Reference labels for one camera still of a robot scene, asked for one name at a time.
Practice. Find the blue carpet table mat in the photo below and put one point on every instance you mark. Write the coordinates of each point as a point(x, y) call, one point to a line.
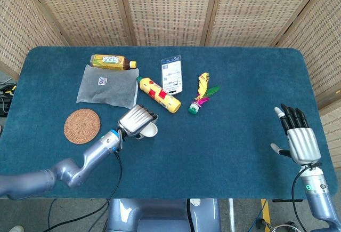
point(170, 125)

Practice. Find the colourful feather shuttlecock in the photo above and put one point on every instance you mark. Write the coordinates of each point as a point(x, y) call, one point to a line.
point(203, 90)

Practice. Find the blue-grey robot torso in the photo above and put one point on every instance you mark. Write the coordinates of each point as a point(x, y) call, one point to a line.
point(162, 214)

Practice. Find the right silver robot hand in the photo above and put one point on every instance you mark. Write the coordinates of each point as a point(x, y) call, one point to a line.
point(299, 138)

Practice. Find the yellow bottle red label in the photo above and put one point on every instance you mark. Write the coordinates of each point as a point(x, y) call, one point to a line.
point(158, 95)

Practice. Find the white cup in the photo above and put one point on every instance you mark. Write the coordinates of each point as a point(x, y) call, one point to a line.
point(149, 131)

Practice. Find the brown woven round coaster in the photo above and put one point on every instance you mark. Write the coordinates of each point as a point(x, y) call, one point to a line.
point(82, 126)

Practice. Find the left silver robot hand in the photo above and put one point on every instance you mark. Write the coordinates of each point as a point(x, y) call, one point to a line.
point(137, 121)

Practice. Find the grey translucent bag QR label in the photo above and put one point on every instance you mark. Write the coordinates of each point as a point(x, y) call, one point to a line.
point(108, 87)

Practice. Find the white blue blister card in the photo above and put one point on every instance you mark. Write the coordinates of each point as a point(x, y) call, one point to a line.
point(171, 74)

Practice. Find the woven bamboo folding screen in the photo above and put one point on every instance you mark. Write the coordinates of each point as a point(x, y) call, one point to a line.
point(170, 10)

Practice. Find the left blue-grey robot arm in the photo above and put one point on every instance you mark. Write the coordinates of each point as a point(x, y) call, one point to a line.
point(72, 162)

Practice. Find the yellow tea bottle brown cap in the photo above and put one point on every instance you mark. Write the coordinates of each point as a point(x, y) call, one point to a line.
point(110, 62)

